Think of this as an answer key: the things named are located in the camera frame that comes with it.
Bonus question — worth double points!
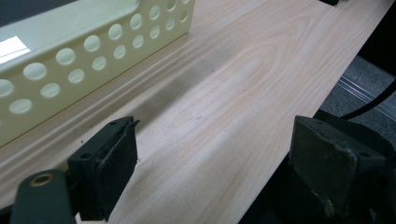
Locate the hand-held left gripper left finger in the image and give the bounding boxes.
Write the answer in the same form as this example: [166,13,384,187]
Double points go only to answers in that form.
[67,116,140,222]

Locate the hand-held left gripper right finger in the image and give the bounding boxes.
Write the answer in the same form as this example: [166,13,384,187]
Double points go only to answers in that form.
[289,115,389,218]

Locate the cream perforated plastic basket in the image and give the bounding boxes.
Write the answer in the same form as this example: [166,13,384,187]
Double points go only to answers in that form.
[0,0,196,147]

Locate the black cable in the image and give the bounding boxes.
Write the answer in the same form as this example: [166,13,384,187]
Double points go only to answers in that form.
[340,79,396,120]

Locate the metal floor rail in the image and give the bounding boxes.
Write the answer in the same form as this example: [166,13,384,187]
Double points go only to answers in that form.
[338,75,396,121]

